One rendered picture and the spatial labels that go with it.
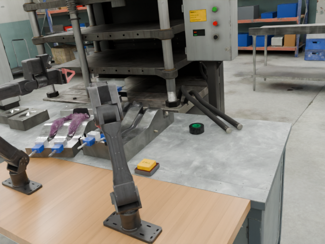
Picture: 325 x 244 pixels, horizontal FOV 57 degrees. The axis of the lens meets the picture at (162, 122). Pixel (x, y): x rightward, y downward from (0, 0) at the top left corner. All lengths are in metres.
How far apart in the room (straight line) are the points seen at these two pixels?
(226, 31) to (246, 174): 0.96
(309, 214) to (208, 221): 1.43
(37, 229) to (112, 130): 0.44
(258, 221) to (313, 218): 1.15
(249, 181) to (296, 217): 1.17
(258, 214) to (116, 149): 0.59
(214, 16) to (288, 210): 1.42
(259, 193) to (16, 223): 0.87
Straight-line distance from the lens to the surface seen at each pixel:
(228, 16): 1.90
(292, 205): 2.44
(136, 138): 1.44
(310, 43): 6.72
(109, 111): 0.97
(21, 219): 1.25
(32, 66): 1.39
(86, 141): 1.45
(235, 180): 1.22
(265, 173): 1.27
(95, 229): 1.08
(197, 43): 1.99
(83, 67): 2.42
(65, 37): 2.54
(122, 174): 0.96
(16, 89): 1.33
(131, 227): 1.01
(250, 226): 1.27
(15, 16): 9.21
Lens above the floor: 1.48
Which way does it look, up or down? 22 degrees down
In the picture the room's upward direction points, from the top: 7 degrees counter-clockwise
